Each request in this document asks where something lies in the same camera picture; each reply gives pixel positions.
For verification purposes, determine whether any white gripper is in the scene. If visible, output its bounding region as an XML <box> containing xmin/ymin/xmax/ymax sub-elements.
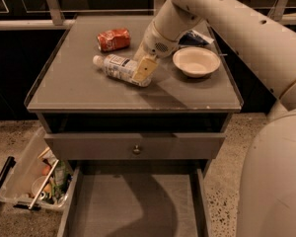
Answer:
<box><xmin>132</xmin><ymin>22</ymin><xmax>180</xmax><ymax>83</ymax></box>

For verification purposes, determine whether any clear plastic bottle blue label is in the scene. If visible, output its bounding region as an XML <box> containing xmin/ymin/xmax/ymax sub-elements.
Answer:
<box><xmin>93</xmin><ymin>54</ymin><xmax>151</xmax><ymax>87</ymax></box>

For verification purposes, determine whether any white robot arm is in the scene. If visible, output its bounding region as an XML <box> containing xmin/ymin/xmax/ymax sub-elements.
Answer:
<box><xmin>135</xmin><ymin>0</ymin><xmax>296</xmax><ymax>237</ymax></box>

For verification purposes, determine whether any grey drawer cabinet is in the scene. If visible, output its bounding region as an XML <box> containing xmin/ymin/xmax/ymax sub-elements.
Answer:
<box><xmin>24</xmin><ymin>14</ymin><xmax>245</xmax><ymax>237</ymax></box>

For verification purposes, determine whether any closed top drawer with knob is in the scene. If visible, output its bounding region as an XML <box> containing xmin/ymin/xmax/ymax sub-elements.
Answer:
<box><xmin>44</xmin><ymin>133</ymin><xmax>225</xmax><ymax>160</ymax></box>

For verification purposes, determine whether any open grey middle drawer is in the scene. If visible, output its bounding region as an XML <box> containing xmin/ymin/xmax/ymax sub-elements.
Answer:
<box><xmin>57</xmin><ymin>164</ymin><xmax>212</xmax><ymax>237</ymax></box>

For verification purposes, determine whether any crushed red soda can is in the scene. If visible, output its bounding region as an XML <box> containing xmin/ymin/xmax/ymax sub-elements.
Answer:
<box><xmin>97</xmin><ymin>28</ymin><xmax>131</xmax><ymax>52</ymax></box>

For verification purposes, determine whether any blue crumpled chip bag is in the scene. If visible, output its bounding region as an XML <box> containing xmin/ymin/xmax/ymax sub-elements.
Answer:
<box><xmin>179</xmin><ymin>30</ymin><xmax>214</xmax><ymax>46</ymax></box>

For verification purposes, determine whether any white paper bowl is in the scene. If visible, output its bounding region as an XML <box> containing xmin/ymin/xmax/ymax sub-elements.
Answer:
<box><xmin>173</xmin><ymin>47</ymin><xmax>221</xmax><ymax>78</ymax></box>

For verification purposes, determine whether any clear plastic storage bin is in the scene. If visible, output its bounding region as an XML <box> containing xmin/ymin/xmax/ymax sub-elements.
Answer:
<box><xmin>0</xmin><ymin>128</ymin><xmax>71</xmax><ymax>210</ymax></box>

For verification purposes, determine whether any black flat bar on floor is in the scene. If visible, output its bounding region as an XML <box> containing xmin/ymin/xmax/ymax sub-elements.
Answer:
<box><xmin>0</xmin><ymin>156</ymin><xmax>16</xmax><ymax>189</ymax></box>

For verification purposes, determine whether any metal window frame railing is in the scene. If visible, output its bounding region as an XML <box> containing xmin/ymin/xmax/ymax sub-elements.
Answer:
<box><xmin>0</xmin><ymin>0</ymin><xmax>296</xmax><ymax>32</ymax></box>

